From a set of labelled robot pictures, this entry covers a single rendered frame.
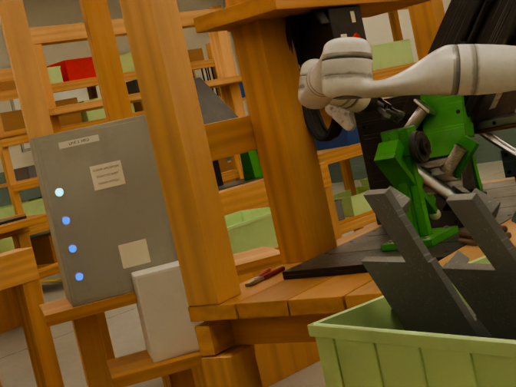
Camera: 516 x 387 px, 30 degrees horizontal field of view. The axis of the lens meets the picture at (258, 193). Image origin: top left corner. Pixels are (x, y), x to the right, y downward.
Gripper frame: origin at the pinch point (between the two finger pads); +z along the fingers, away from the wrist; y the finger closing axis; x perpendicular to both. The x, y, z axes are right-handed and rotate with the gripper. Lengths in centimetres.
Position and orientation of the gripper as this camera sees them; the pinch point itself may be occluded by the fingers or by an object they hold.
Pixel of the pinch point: (388, 104)
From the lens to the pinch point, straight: 234.2
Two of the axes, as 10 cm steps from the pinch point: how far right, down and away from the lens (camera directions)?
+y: -5.9, -6.2, 5.1
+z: 6.1, 0.7, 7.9
